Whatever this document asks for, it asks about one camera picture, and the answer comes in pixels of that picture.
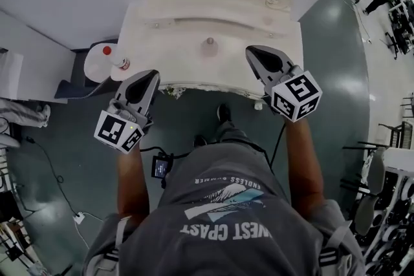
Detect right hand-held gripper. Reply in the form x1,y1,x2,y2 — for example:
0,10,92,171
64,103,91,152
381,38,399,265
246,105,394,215
246,45,323,123

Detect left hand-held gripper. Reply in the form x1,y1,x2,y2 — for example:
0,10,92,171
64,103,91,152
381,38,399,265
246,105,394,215
93,70,161,154

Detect person's left forearm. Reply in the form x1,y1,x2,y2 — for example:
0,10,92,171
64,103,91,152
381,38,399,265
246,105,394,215
116,143,151,220

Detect person's right forearm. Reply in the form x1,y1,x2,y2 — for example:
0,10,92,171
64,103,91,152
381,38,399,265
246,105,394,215
284,118,326,205

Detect cream ornate dressing table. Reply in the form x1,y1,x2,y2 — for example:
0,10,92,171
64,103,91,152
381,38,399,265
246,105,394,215
109,0,305,109

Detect red-capped plastic water bottle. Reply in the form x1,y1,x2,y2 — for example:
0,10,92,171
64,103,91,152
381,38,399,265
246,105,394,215
102,45,132,70

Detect white round stool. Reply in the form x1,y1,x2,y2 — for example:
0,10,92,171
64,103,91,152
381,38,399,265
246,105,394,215
83,41,121,83

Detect person's right black shoe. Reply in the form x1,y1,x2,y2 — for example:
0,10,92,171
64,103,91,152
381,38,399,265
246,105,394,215
216,102,233,123

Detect dark grey floor mat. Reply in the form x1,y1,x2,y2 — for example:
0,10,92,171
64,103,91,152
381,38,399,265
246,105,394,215
54,78,100,105

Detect black handheld screen device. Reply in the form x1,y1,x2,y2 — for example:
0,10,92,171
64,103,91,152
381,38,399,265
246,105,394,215
151,154,174,179

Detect person's grey trousers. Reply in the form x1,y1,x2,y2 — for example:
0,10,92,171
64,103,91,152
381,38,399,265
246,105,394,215
166,121,259,178

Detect black metal chair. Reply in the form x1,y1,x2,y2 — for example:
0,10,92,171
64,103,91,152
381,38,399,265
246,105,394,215
378,121,410,149

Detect white ornate chair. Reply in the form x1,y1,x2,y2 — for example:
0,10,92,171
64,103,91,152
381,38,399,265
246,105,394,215
354,148,387,237

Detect person's grey printed t-shirt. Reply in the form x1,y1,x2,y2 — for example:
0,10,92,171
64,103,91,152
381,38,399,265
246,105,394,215
82,147,366,276

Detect stack of black white furniture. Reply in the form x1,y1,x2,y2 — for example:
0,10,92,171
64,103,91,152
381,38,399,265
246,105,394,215
362,167,414,276

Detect grey braided cable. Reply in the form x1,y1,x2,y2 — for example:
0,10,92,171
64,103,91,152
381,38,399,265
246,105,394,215
69,78,111,100

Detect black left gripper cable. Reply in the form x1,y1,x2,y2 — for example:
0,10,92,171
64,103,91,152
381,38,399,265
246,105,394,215
140,142,269,169

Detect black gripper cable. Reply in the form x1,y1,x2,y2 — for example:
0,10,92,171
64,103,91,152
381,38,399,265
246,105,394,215
268,122,287,172
140,142,269,169

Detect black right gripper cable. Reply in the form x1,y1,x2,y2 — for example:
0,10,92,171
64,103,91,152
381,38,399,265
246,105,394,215
268,122,287,172

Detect black floor cable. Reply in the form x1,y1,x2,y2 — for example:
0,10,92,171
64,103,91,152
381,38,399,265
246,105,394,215
25,136,80,218

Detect black metal table frame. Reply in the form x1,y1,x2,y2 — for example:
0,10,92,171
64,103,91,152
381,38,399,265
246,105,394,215
342,140,389,151

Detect grey harness strap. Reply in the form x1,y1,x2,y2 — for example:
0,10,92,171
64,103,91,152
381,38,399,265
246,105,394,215
103,215,132,269
318,219,353,269

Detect white floor cable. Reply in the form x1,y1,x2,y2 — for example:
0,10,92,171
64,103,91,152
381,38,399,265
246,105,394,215
75,212,105,250

